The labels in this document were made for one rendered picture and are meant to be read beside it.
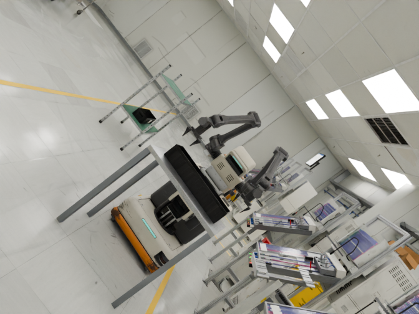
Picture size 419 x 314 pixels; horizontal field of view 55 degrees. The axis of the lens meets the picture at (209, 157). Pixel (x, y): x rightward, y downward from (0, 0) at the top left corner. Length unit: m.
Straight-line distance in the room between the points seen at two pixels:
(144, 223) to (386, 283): 2.14
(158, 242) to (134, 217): 0.28
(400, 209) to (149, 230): 4.85
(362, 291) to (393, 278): 0.28
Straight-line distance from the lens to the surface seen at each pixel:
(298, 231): 5.13
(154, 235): 3.28
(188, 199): 2.49
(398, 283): 3.96
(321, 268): 3.80
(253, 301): 3.54
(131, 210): 3.33
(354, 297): 3.90
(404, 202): 7.24
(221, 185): 3.18
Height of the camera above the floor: 1.33
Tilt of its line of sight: 6 degrees down
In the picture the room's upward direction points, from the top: 53 degrees clockwise
